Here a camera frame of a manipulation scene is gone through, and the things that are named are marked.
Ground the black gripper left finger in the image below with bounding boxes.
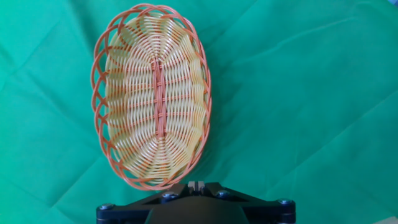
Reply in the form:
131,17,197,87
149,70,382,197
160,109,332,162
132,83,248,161
95,182,196,224

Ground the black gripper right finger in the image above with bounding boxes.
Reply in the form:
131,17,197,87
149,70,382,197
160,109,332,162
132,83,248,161
198,182,297,224

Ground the orange woven plastic dish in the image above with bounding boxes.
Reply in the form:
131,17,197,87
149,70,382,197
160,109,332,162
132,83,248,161
90,3,213,192

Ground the green cloth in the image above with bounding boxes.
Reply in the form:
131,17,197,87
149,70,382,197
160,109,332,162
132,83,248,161
0,0,398,224

